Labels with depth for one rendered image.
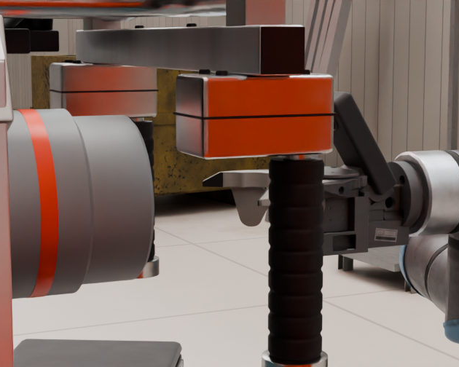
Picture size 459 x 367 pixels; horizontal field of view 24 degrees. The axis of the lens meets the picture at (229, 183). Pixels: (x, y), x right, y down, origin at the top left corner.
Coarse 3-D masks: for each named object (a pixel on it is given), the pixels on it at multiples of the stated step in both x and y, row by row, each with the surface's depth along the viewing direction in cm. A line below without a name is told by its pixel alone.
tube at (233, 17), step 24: (0, 0) 72; (24, 0) 73; (48, 0) 73; (72, 0) 74; (96, 0) 74; (120, 0) 75; (144, 0) 75; (168, 0) 74; (192, 0) 72; (216, 0) 69; (240, 0) 64; (264, 0) 64; (240, 24) 65; (264, 24) 65
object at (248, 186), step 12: (204, 180) 111; (216, 180) 110; (228, 180) 110; (240, 180) 110; (252, 180) 110; (264, 180) 110; (240, 192) 111; (252, 192) 111; (240, 204) 112; (252, 204) 112; (240, 216) 112; (252, 216) 112
